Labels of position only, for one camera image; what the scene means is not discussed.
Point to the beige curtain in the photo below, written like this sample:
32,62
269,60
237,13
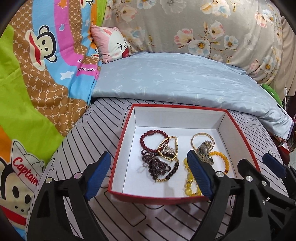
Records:
288,58

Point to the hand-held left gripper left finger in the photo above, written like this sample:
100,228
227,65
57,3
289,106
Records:
99,171

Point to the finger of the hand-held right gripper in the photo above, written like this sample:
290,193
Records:
272,163
246,168

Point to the grey striped bed sheet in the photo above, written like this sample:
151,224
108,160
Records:
143,220

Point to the pink cartoon pillow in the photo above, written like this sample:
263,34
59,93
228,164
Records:
108,41

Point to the gold bangle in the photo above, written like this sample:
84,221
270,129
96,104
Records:
191,140

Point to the colourful cartoon monkey blanket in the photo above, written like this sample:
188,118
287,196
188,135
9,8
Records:
46,92

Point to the red cardboard box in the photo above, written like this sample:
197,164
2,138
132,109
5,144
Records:
180,120

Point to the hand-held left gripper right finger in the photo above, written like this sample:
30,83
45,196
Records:
201,173

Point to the green plastic object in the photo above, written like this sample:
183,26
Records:
274,92

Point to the grey floral blanket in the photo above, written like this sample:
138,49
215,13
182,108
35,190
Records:
185,23

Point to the red flat object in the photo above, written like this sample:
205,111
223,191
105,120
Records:
284,144

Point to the metal wrist watch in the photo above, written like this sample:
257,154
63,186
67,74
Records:
203,150

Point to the light blue pillow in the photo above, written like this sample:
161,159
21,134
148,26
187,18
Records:
173,76

